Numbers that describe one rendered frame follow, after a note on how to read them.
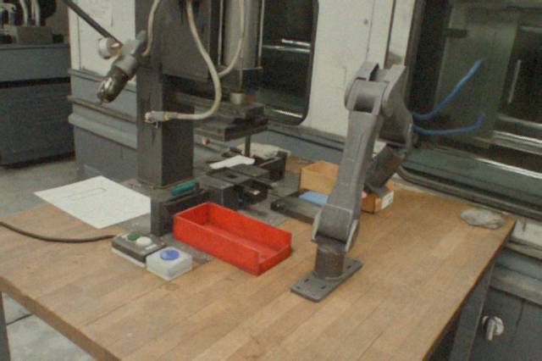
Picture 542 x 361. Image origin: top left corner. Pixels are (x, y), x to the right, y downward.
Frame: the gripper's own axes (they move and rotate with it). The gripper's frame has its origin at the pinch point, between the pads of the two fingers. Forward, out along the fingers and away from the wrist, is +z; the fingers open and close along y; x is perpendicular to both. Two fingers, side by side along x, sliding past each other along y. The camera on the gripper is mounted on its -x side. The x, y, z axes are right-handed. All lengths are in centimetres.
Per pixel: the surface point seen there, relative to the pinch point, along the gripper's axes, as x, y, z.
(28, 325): 16, 72, 149
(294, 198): 4.4, 12.3, 9.2
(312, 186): -6.5, 13.0, 8.7
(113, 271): 60, 19, 16
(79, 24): -66, 188, 73
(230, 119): 20.7, 33.6, -5.0
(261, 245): 31.3, 5.1, 7.2
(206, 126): 26.0, 35.6, -1.8
